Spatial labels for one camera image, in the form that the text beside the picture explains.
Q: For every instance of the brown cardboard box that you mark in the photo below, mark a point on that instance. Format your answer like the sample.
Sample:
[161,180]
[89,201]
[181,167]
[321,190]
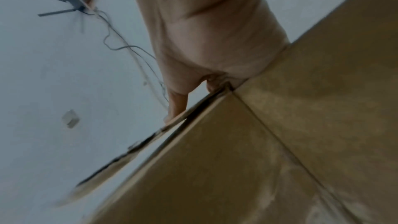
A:
[248,156]

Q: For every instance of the person's right hand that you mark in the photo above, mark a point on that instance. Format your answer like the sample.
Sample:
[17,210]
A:
[211,26]

